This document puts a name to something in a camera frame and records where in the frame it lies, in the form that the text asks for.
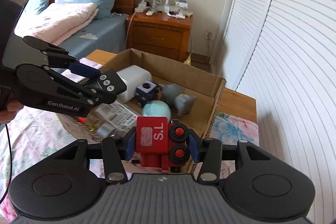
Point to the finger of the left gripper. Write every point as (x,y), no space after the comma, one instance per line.
(62,95)
(59,58)

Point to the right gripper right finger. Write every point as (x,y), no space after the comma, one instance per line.
(209,153)

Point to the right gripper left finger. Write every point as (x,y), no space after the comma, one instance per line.
(116,149)

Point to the barcode labelled package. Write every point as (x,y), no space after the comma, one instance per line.
(118,115)

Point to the red toy train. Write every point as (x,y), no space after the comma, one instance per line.
(161,144)

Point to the mint green round case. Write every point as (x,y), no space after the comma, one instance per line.
(156,108)

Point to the dark blue toy block car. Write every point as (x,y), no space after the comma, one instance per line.
(146,92)

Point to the grey elephant toy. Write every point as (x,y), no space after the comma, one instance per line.
(174,96)

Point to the white translucent plastic case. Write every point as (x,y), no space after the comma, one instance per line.
(132,76)

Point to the bottle of yellow capsules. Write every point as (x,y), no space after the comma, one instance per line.
(99,127)

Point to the person's hand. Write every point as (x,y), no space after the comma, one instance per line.
(10,112)

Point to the pink floral quilt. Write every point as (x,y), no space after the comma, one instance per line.
(57,22)

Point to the blue bed sheet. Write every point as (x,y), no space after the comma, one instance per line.
(101,34)

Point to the pink floral tablecloth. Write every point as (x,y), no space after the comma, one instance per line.
(35,134)

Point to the brown cardboard box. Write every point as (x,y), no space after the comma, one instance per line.
(193,94)

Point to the yellow bag on floor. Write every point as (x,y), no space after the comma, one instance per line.
(188,60)

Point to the white power strip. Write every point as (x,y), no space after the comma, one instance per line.
(142,7)

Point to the white remote control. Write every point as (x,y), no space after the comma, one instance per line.
(149,13)

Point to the wooden nightstand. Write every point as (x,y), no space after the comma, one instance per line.
(159,34)

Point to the clear spray bottle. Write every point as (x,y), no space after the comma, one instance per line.
(166,7)

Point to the white louvred closet doors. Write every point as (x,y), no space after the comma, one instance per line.
(282,54)

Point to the white phone stand gadget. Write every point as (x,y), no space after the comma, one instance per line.
(182,6)

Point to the wall power outlet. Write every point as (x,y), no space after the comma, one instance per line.
(209,35)

